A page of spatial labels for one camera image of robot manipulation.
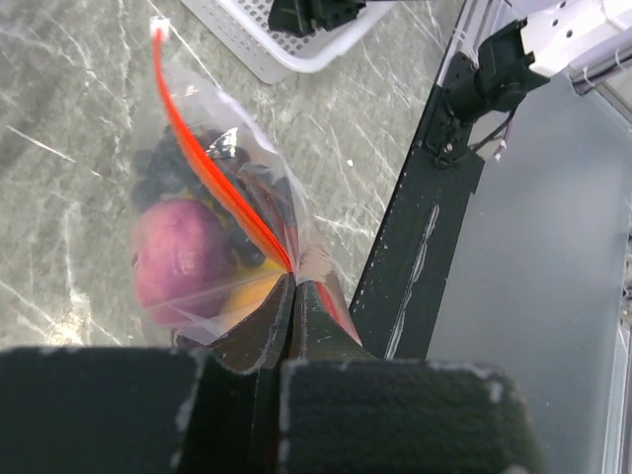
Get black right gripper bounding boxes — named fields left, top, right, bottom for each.
left=268, top=0, right=366, bottom=36

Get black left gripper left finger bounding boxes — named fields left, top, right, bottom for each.
left=209, top=275, right=294, bottom=371

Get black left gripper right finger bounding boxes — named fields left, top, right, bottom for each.
left=288, top=281, right=375, bottom=360

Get yellow fake lemon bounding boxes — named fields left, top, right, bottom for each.
left=221, top=259, right=284, bottom=321

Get red fake apple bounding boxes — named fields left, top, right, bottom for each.
left=131, top=198, right=236, bottom=328

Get clear zip top bag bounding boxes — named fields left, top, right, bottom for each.
left=130, top=17, right=356, bottom=346

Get dark fake grapes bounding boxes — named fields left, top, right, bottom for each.
left=131, top=127, right=298, bottom=268

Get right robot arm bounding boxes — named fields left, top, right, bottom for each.
left=424, top=1, right=631, bottom=168

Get white perforated plastic basket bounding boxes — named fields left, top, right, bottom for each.
left=183, top=0, right=394, bottom=85

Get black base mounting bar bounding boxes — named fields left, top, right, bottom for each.
left=351, top=52, right=484, bottom=359

